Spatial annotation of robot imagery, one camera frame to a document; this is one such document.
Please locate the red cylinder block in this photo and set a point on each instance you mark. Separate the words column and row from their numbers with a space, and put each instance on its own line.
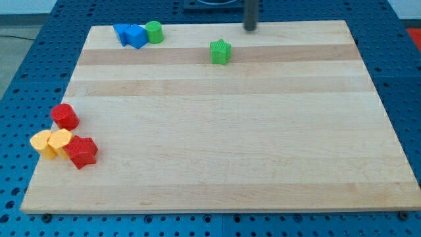
column 64, row 116

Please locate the green cylinder block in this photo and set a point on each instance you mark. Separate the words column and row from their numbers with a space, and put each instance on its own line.
column 154, row 32

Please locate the blue triangle block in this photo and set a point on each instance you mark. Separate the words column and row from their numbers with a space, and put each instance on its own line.
column 119, row 30

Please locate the yellow hexagon block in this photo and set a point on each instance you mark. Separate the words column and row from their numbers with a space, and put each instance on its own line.
column 58, row 140

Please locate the blue cube block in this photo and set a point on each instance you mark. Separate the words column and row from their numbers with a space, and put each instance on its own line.
column 136, row 36

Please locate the dark metal pusher rod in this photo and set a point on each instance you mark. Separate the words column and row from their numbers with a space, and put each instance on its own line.
column 250, row 15

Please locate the green star block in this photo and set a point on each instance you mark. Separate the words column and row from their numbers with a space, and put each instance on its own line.
column 220, row 52

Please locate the yellow heart block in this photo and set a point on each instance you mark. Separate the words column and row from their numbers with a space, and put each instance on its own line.
column 39, row 142

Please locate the wooden board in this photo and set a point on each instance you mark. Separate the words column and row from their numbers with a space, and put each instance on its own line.
column 291, row 123

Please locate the red star block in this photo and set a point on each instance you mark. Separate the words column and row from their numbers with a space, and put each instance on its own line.
column 81, row 151

